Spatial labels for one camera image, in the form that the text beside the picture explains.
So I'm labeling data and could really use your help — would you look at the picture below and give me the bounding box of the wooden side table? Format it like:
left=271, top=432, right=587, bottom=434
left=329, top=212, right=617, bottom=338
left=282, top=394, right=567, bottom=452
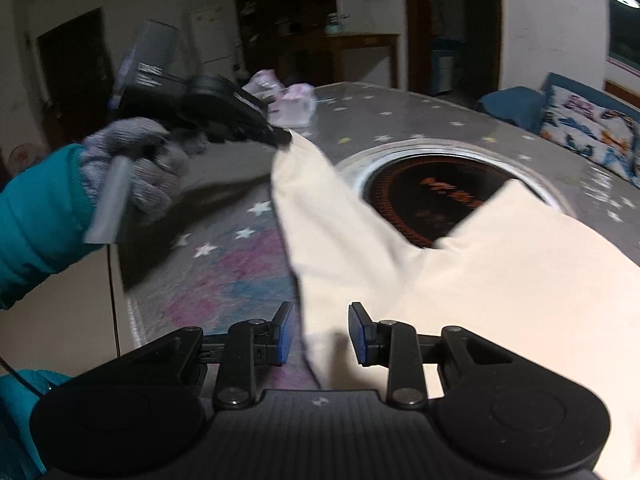
left=278, top=33, right=402, bottom=89

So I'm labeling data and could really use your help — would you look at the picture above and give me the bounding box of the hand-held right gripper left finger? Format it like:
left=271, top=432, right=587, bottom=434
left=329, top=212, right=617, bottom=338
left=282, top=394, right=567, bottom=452
left=131, top=301, right=296, bottom=409

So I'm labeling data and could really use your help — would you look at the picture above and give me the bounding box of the person's left forearm teal sleeve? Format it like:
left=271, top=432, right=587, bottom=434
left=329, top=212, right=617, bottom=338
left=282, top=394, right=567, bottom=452
left=0, top=143, right=118, bottom=311

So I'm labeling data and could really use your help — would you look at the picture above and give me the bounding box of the star-print grey tablecloth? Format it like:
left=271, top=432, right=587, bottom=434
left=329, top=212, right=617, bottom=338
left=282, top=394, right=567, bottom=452
left=116, top=80, right=640, bottom=391

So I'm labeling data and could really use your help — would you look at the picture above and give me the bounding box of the round black induction cooker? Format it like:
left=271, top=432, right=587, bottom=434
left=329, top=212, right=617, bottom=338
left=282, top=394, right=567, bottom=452
left=361, top=154, right=538, bottom=252

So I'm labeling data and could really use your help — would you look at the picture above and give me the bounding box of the pink plastic bag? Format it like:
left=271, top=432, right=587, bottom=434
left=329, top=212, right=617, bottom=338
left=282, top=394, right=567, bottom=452
left=242, top=69, right=318, bottom=129

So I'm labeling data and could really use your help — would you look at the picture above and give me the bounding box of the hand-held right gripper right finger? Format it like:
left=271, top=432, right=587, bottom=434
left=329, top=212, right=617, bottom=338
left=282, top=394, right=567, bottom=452
left=348, top=301, right=516, bottom=409

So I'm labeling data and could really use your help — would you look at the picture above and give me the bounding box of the white refrigerator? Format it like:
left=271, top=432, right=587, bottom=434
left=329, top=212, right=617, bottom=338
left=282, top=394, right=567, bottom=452
left=189, top=4, right=236, bottom=81

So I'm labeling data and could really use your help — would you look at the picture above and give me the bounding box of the patterned cushion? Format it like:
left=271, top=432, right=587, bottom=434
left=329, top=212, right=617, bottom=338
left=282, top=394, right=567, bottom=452
left=539, top=85, right=640, bottom=181

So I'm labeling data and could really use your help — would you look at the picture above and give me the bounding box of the cream cloth garment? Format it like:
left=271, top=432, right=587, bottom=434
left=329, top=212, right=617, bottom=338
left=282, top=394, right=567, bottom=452
left=270, top=132, right=640, bottom=480

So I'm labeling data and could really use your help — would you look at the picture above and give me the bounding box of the blue sofa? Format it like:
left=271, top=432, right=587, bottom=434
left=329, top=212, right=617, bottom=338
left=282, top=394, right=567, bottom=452
left=474, top=72, right=640, bottom=136

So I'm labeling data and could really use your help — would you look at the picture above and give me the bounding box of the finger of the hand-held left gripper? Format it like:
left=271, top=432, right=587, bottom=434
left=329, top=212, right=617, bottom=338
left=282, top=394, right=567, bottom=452
left=235, top=91, right=294, bottom=150

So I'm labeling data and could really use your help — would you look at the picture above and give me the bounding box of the blue water dispenser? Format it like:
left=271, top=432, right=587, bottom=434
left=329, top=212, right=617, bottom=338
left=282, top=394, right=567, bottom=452
left=431, top=36, right=467, bottom=97

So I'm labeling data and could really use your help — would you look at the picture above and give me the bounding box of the person's left hand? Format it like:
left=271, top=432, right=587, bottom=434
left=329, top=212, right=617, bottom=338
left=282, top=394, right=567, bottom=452
left=80, top=117, right=208, bottom=226

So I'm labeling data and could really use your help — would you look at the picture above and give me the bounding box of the dark wooden door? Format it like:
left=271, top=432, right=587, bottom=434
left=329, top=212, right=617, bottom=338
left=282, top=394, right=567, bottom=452
left=36, top=8, right=117, bottom=147

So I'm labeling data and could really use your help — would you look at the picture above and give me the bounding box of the black cable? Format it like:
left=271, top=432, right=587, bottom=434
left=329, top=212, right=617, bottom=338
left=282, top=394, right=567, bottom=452
left=0, top=242, right=123, bottom=386

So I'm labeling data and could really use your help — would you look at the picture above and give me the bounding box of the dark wooden shelf cabinet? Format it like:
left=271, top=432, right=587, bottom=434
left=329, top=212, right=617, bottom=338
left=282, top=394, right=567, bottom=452
left=231, top=0, right=339, bottom=77

